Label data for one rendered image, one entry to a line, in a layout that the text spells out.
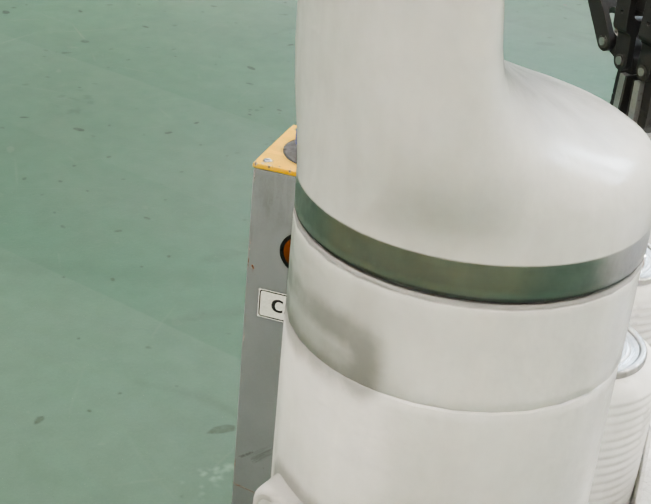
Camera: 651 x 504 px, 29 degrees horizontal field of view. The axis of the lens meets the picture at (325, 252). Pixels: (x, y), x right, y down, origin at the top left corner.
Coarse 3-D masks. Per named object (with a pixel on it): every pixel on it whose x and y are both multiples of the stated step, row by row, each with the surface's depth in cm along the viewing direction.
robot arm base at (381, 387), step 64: (320, 256) 31; (320, 320) 31; (384, 320) 30; (448, 320) 29; (512, 320) 29; (576, 320) 30; (320, 384) 32; (384, 384) 30; (448, 384) 30; (512, 384) 30; (576, 384) 31; (320, 448) 33; (384, 448) 31; (448, 448) 31; (512, 448) 31; (576, 448) 32
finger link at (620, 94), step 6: (624, 72) 76; (624, 78) 75; (630, 78) 75; (636, 78) 76; (618, 84) 76; (624, 84) 75; (630, 84) 76; (618, 90) 76; (624, 90) 76; (630, 90) 76; (618, 96) 76; (624, 96) 76; (618, 102) 76; (624, 102) 76; (618, 108) 76; (624, 108) 76
